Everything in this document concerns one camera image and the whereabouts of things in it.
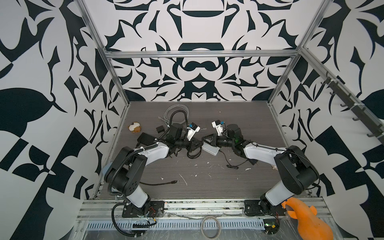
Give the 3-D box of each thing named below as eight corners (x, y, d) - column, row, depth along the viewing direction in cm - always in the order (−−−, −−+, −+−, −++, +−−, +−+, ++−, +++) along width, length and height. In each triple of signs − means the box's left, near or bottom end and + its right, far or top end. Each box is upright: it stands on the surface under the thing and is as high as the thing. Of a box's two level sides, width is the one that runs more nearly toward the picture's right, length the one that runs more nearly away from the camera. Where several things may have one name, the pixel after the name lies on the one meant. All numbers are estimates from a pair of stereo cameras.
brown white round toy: (128, 132, 104) (127, 130, 102) (131, 124, 108) (130, 122, 106) (139, 132, 104) (139, 130, 102) (142, 124, 108) (141, 122, 106)
